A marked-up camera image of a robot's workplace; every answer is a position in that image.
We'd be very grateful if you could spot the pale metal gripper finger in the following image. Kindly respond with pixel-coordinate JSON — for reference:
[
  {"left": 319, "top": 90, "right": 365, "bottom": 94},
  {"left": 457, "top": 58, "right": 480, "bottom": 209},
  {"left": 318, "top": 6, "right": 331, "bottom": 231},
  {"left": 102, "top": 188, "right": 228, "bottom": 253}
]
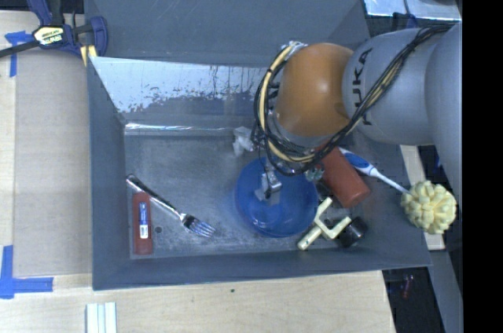
[
  {"left": 267, "top": 183, "right": 284, "bottom": 206},
  {"left": 254, "top": 173, "right": 270, "bottom": 202}
]

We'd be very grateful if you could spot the blue bowl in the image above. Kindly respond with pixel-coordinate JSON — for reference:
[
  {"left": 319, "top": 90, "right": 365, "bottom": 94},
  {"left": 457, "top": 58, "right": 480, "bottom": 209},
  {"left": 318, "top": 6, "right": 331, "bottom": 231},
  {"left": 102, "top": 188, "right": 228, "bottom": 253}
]
[{"left": 233, "top": 156, "right": 320, "bottom": 239}]

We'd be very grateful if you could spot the white crumpled paper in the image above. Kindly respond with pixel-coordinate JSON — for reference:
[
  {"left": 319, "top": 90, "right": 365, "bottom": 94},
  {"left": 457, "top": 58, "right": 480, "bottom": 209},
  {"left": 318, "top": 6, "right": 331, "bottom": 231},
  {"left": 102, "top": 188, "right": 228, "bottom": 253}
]
[{"left": 232, "top": 126, "right": 255, "bottom": 157}]

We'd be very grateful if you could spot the cream plastic tool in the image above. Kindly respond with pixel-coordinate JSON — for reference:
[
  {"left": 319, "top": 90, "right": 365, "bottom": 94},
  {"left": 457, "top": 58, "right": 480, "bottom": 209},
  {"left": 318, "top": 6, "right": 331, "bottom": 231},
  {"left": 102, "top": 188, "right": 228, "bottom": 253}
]
[{"left": 296, "top": 197, "right": 352, "bottom": 252}]

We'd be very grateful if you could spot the red-brown cylinder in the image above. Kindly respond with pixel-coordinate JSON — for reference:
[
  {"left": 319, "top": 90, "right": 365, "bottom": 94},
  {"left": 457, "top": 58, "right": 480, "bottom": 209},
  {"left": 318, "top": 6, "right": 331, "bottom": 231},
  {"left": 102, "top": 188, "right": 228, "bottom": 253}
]
[{"left": 318, "top": 145, "right": 372, "bottom": 209}]

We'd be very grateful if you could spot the silver fork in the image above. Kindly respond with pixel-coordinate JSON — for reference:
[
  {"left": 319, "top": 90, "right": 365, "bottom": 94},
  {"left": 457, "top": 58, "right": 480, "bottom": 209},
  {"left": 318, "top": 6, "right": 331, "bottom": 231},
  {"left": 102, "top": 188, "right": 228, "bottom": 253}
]
[{"left": 125, "top": 174, "right": 217, "bottom": 239}]

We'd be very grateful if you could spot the black short cylinder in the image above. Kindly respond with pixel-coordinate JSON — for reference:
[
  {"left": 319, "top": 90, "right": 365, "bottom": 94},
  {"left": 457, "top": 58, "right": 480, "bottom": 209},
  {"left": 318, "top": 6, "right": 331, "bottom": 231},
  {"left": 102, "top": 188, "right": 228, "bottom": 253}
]
[{"left": 336, "top": 216, "right": 369, "bottom": 248}]

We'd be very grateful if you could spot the red-brown flat block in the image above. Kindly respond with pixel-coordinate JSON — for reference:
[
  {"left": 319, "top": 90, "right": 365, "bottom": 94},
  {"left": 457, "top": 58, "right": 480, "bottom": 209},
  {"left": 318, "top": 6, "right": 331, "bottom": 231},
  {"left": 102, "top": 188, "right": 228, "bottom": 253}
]
[{"left": 131, "top": 191, "right": 155, "bottom": 256}]

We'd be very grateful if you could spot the dish brush with yellow head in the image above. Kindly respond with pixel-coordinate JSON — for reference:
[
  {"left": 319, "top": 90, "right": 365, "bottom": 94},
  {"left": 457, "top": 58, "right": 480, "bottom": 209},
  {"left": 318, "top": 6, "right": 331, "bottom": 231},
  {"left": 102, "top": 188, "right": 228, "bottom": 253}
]
[{"left": 338, "top": 146, "right": 458, "bottom": 236}]

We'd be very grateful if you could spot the grey metal bin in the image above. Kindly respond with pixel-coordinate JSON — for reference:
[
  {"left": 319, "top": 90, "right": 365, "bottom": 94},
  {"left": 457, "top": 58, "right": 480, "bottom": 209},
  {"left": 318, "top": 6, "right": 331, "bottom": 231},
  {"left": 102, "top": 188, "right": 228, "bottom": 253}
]
[{"left": 81, "top": 0, "right": 434, "bottom": 291}]

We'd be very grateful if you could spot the pale wood board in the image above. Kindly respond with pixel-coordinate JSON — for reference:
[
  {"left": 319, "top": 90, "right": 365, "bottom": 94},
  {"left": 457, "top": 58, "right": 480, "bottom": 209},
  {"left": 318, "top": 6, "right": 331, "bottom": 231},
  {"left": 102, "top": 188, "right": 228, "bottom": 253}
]
[{"left": 13, "top": 48, "right": 94, "bottom": 278}]

